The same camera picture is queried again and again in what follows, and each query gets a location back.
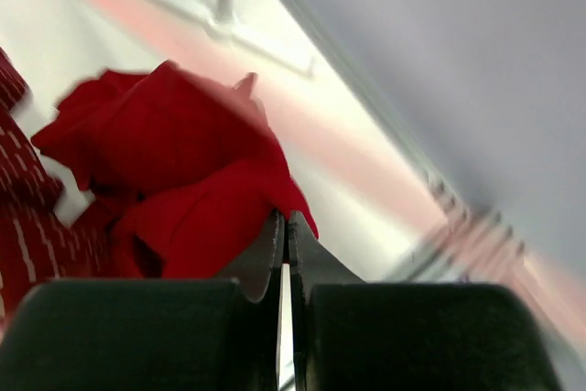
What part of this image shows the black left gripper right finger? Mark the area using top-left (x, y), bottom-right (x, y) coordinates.
top-left (288, 212), bottom-right (561, 391)

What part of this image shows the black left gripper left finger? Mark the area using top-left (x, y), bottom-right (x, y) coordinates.
top-left (1, 212), bottom-right (285, 390)

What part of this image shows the red skirt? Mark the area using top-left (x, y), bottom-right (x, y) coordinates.
top-left (32, 61), bottom-right (310, 278)

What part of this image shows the red polka dot garment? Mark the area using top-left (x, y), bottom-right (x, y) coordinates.
top-left (1, 53), bottom-right (110, 331)

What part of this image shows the silver clothes rack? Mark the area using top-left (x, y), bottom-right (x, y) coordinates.
top-left (152, 0), bottom-right (316, 78)

